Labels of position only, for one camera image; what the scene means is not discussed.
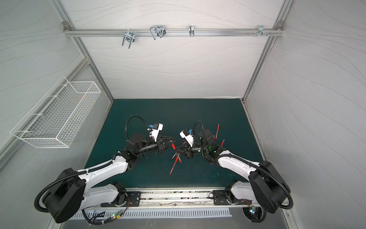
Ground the metal u-bolt clamp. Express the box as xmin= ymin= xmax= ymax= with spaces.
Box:
xmin=150 ymin=25 xmax=166 ymax=40
xmin=122 ymin=31 xmax=135 ymax=49

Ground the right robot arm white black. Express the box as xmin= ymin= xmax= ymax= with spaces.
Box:
xmin=175 ymin=129 xmax=294 ymax=213

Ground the small metal bracket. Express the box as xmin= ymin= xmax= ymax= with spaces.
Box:
xmin=188 ymin=25 xmax=194 ymax=37

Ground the green table mat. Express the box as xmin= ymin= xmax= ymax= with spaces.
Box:
xmin=86 ymin=99 xmax=263 ymax=188

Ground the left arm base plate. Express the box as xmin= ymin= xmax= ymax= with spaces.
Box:
xmin=101 ymin=191 xmax=141 ymax=208

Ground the white wire basket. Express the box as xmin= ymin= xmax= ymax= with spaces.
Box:
xmin=10 ymin=76 xmax=101 ymax=148

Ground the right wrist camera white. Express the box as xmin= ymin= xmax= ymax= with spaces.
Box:
xmin=180 ymin=129 xmax=194 ymax=147

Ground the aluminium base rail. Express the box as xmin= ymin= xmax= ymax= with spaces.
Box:
xmin=68 ymin=187 xmax=293 ymax=211

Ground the left base cable bundle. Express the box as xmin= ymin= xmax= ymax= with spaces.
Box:
xmin=81 ymin=197 xmax=131 ymax=226

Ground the metal U-bolt clamp left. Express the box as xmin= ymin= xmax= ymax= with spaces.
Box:
xmin=122 ymin=31 xmax=135 ymax=49

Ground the metal bolt clamp right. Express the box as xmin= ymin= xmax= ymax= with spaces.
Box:
xmin=248 ymin=25 xmax=273 ymax=37

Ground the right base cable loop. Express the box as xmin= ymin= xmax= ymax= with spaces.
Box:
xmin=242 ymin=204 xmax=267 ymax=223

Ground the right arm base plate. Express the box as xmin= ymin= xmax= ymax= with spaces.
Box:
xmin=208 ymin=190 xmax=243 ymax=206

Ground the metal U-bolt clamp middle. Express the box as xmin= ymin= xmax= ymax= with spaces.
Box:
xmin=150 ymin=25 xmax=166 ymax=40

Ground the aluminium crossbar rail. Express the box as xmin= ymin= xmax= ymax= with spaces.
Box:
xmin=64 ymin=27 xmax=285 ymax=37

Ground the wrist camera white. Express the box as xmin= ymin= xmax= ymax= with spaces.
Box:
xmin=180 ymin=129 xmax=194 ymax=147
xmin=149 ymin=123 xmax=164 ymax=142

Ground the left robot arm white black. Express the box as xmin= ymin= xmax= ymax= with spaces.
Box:
xmin=34 ymin=133 xmax=175 ymax=223

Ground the white slotted cable duct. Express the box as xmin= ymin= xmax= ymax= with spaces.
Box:
xmin=70 ymin=207 xmax=232 ymax=220

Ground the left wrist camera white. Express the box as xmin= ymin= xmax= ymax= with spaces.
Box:
xmin=149 ymin=123 xmax=164 ymax=142

